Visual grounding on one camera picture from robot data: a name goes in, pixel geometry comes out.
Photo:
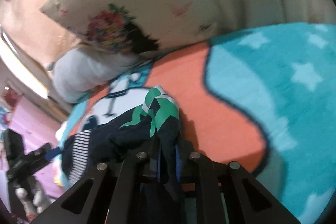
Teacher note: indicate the cream floral cushion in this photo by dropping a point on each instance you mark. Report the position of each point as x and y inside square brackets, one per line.
[120, 25]

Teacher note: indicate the window frame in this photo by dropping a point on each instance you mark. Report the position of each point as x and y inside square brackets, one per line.
[30, 79]

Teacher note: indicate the grey plush pillow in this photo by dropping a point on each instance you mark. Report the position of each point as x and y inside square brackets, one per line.
[84, 68]

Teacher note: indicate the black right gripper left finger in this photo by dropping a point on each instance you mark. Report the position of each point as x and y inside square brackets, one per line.
[108, 193]

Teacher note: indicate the cartoon fleece blanket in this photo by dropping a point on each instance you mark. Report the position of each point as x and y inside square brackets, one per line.
[264, 97]

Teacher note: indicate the navy striped dinosaur pants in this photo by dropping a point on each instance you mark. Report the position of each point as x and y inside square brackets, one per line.
[156, 117]

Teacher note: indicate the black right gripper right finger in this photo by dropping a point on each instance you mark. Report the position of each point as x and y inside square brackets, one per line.
[225, 193]

